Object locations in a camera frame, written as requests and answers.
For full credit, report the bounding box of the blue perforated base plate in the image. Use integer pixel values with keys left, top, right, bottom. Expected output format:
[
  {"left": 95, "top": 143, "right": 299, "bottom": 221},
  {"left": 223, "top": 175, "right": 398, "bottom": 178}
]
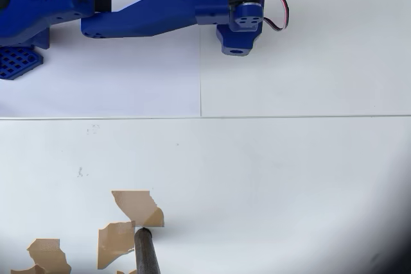
[{"left": 0, "top": 46, "right": 44, "bottom": 81}]

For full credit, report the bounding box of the dark metal pole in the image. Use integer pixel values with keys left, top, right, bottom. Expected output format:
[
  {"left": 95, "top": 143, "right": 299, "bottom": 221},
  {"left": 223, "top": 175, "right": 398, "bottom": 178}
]
[{"left": 134, "top": 227, "right": 161, "bottom": 274}]

